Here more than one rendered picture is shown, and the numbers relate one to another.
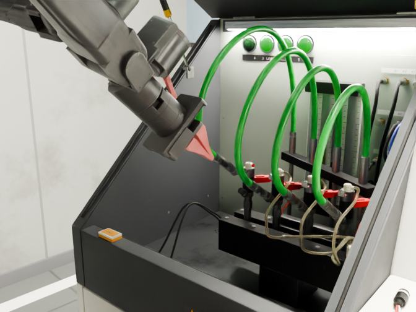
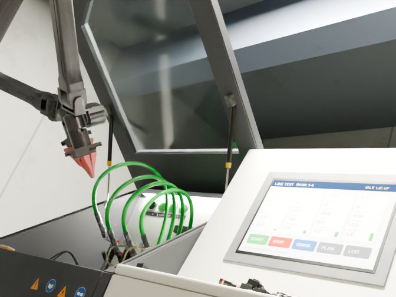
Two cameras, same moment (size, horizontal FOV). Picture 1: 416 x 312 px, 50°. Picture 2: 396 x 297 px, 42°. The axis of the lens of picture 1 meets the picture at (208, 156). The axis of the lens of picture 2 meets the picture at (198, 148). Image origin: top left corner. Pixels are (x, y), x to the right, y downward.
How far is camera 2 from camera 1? 1.12 m
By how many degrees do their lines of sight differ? 39
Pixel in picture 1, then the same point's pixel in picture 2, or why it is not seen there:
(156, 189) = not seen: hidden behind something
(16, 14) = (35, 98)
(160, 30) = (95, 105)
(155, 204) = not seen: hidden behind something
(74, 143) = not seen: outside the picture
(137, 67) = (80, 104)
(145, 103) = (75, 126)
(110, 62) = (71, 93)
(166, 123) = (80, 141)
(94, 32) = (72, 78)
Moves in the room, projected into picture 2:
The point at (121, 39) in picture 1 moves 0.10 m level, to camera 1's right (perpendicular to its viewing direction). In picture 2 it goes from (79, 88) to (111, 99)
